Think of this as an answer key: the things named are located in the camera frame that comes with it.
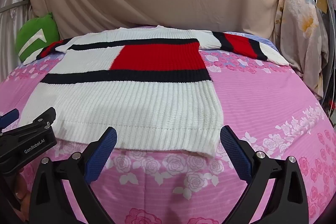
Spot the white red navy knit sweater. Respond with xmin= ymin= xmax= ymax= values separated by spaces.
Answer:
xmin=19 ymin=26 xmax=288 ymax=157

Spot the person's left hand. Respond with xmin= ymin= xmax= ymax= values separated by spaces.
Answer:
xmin=15 ymin=168 xmax=31 ymax=222

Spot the green plush pillow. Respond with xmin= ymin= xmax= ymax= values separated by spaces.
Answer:
xmin=15 ymin=12 xmax=60 ymax=63

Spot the pink floral bed sheet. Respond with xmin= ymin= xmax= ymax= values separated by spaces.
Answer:
xmin=1 ymin=50 xmax=335 ymax=223

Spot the silver satin curtain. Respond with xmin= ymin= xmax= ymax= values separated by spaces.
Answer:
xmin=1 ymin=0 xmax=30 ymax=81

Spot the floral cream hanging cloth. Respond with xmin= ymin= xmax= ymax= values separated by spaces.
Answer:
xmin=273 ymin=0 xmax=329 ymax=100

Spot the yellow paper tag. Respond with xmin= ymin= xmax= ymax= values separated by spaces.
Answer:
xmin=317 ymin=0 xmax=328 ymax=14

